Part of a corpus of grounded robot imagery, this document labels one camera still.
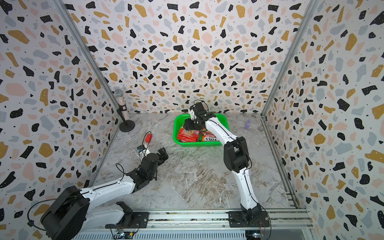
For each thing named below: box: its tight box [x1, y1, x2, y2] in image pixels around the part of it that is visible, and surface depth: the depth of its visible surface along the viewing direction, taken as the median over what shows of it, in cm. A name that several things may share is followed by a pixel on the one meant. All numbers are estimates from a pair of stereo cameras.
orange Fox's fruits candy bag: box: [201, 130, 220, 142], surface depth 103 cm
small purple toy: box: [245, 118, 252, 130], surface depth 114 cm
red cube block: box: [145, 133, 153, 143], surface depth 106 cm
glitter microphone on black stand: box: [114, 88, 136, 133], surface depth 108 cm
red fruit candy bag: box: [177, 128, 200, 142], surface depth 99 cm
